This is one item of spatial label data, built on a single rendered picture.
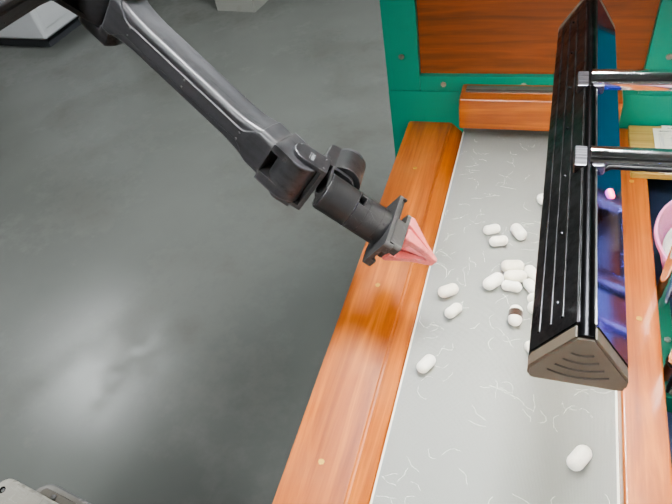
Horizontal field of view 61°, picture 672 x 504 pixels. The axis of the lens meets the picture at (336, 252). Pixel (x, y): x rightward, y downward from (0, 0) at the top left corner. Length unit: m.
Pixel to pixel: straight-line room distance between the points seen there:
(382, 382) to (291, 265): 1.28
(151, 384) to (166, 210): 0.86
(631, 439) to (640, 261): 0.31
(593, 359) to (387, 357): 0.43
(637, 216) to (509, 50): 0.40
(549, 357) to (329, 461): 0.40
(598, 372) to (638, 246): 0.55
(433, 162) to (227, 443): 1.02
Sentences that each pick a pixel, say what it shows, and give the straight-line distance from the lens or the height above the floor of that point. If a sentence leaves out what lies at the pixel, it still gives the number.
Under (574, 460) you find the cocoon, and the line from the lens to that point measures 0.83.
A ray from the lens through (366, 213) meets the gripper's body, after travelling 0.81.
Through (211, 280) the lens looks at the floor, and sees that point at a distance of 2.16.
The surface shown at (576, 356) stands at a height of 1.08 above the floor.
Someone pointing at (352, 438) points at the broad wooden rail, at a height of 0.76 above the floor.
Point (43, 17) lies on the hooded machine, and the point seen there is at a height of 0.19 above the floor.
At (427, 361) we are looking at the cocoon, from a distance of 0.89.
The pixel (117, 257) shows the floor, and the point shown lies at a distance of 2.45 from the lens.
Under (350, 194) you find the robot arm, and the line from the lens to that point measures 0.81.
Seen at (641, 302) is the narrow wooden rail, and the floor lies 0.77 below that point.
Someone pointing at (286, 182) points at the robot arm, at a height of 1.02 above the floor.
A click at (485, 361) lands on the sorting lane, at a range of 0.91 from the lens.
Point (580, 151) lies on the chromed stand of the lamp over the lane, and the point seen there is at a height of 1.11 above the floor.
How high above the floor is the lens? 1.51
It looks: 46 degrees down
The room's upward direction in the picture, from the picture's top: 13 degrees counter-clockwise
